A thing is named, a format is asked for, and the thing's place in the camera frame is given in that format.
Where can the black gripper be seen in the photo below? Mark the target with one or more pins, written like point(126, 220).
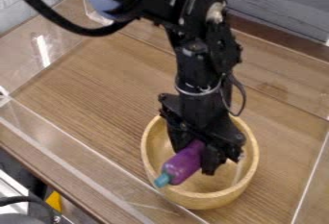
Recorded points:
point(200, 116)

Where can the purple toy eggplant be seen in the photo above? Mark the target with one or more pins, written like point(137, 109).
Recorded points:
point(180, 168)

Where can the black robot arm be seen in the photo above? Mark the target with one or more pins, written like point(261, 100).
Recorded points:
point(200, 33)

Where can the brown wooden bowl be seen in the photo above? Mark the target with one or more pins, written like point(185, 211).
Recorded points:
point(201, 192)

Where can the yellow and black equipment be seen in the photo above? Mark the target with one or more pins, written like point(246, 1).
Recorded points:
point(69, 213)

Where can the clear acrylic tray wall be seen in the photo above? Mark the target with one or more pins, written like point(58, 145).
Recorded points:
point(111, 195)

